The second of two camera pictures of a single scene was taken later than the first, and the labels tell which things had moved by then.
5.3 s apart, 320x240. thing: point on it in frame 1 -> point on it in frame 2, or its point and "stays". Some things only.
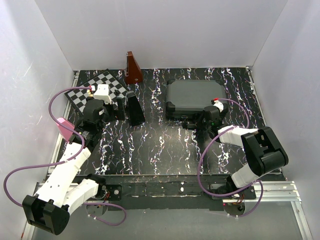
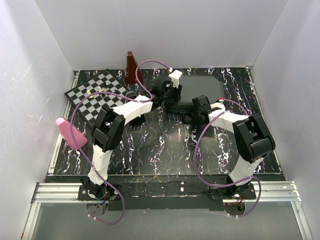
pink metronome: [66, 132] stays
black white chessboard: [78, 96] stays
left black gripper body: [105, 119] -> [172, 97]
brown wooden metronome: [133, 73] stays
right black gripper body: [202, 124] -> [195, 114]
